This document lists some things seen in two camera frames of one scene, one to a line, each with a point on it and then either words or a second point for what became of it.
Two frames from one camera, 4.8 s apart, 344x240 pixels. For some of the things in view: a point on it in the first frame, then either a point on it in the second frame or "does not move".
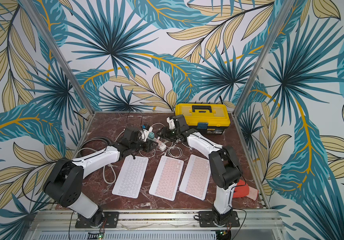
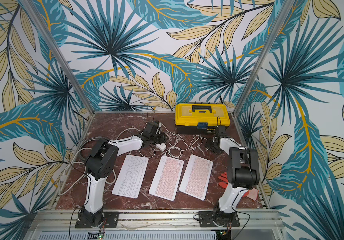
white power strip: (162, 146) does not move
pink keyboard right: (194, 180) does not move
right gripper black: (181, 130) -> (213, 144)
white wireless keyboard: (130, 176) does not move
